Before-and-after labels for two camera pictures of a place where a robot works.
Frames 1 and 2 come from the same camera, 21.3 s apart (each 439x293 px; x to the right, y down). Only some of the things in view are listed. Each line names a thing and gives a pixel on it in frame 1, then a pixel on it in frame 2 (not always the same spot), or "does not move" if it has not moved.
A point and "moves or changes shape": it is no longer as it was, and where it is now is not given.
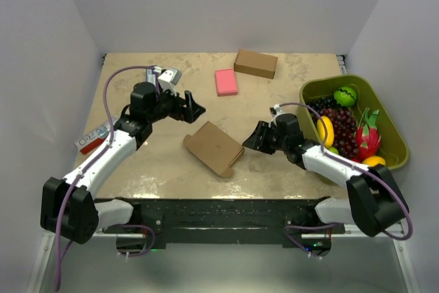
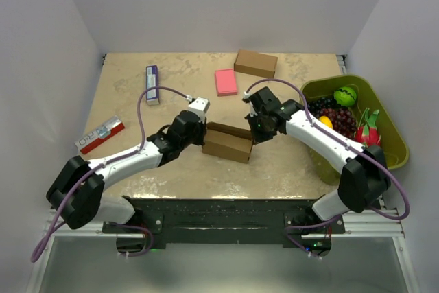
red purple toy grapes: [344, 127] does not move
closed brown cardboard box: [256, 63] does not move
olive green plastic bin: [394, 147] does not move
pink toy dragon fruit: [368, 138] does not move
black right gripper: [263, 130] → [258, 138]
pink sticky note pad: [225, 82] does not move
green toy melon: [346, 96] does not move
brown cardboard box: [215, 147] moves or changes shape
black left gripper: [190, 112] → [202, 127]
